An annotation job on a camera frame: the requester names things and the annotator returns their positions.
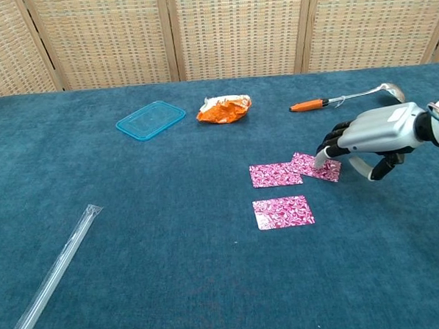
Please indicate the white card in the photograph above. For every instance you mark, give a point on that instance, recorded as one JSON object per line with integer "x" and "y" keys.
{"x": 282, "y": 212}

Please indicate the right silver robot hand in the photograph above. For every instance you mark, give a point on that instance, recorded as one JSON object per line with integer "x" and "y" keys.
{"x": 379, "y": 130}

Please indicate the crumpled orange snack bag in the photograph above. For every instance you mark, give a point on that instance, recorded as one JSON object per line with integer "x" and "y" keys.
{"x": 220, "y": 112}

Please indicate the blue transparent plastic lid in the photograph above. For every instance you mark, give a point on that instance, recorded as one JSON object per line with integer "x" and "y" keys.
{"x": 151, "y": 120}

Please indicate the clear wrapped drinking straw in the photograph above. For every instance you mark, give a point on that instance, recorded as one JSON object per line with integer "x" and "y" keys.
{"x": 55, "y": 270}

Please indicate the woven bamboo folding screen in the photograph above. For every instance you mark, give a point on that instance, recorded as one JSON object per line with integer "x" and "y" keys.
{"x": 234, "y": 31}

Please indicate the blue carpet table cover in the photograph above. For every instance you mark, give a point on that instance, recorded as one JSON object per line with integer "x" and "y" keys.
{"x": 172, "y": 248}

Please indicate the pink patterned card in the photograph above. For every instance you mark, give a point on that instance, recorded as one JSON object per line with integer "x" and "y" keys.
{"x": 332, "y": 171}

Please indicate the pink patterned packet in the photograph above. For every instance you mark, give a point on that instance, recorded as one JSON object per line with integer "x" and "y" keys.
{"x": 271, "y": 174}

